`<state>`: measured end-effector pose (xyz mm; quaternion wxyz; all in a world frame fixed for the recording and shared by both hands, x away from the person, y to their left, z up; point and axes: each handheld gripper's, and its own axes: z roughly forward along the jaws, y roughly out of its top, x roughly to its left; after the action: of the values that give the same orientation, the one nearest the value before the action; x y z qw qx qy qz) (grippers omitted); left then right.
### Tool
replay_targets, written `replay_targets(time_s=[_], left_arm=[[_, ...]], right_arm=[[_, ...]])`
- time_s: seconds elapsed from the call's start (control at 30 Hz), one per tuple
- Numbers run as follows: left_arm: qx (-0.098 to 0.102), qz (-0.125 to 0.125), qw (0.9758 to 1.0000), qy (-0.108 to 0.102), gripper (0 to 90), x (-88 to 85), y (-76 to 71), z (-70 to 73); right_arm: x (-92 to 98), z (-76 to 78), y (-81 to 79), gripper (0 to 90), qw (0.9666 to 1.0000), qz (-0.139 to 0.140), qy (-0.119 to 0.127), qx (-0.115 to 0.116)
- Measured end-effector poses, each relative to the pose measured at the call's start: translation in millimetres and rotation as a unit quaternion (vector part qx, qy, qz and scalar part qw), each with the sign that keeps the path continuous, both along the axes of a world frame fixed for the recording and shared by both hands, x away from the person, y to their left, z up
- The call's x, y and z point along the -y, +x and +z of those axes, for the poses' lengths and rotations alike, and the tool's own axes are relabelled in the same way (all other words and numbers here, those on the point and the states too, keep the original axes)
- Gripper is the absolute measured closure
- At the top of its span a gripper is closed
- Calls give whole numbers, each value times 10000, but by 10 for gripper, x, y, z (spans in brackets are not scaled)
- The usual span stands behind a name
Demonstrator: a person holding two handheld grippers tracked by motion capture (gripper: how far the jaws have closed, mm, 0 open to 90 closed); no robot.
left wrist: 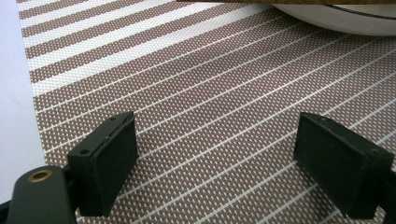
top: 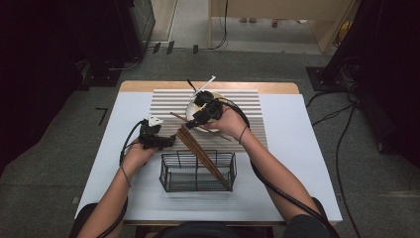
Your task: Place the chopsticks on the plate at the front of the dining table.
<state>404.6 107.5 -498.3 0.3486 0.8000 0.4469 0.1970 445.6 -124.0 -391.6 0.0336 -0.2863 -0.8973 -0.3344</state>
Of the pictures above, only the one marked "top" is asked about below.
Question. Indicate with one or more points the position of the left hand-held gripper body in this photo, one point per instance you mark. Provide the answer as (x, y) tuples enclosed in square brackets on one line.
[(150, 134)]

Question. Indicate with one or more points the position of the person's left hand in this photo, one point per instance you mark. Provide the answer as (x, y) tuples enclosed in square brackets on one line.
[(138, 158)]

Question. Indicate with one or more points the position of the single brown wooden chopstick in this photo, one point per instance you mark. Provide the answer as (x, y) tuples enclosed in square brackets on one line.
[(178, 115)]

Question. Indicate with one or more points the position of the wrist hair band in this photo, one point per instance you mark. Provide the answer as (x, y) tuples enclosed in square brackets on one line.
[(125, 174), (243, 134)]

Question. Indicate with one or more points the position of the person's right hand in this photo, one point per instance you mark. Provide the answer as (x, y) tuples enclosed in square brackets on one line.
[(231, 122)]

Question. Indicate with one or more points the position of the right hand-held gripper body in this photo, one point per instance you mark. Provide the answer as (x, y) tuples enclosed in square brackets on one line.
[(211, 107)]

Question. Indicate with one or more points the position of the yellow object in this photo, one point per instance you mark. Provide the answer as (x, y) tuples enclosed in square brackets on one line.
[(345, 31)]

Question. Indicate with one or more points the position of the black equipment cabinet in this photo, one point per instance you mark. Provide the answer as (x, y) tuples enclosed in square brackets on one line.
[(138, 26)]

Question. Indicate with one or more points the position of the black stand base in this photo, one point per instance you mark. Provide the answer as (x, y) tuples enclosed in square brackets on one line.
[(322, 79)]

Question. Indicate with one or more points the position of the cream ceramic bowl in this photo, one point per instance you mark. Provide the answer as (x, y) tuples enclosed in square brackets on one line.
[(220, 96)]

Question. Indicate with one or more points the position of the white table sheet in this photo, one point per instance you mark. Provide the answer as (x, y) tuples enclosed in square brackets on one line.
[(297, 158)]

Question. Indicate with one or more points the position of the metal spoon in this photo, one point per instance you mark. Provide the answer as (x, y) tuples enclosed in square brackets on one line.
[(191, 84)]

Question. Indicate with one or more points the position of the left wrist hair band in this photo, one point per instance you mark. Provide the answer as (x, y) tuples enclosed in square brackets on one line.
[(125, 174)]

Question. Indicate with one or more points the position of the bundle of brown chopsticks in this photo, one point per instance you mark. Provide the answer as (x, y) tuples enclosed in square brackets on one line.
[(201, 152)]

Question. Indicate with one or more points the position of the right wrist hair band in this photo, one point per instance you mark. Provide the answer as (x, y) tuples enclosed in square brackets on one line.
[(243, 134)]

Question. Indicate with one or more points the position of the person's dark clothing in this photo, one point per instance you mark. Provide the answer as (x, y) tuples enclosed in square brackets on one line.
[(307, 228)]

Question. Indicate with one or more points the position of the striped placemat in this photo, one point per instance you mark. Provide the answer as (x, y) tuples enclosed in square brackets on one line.
[(165, 105)]

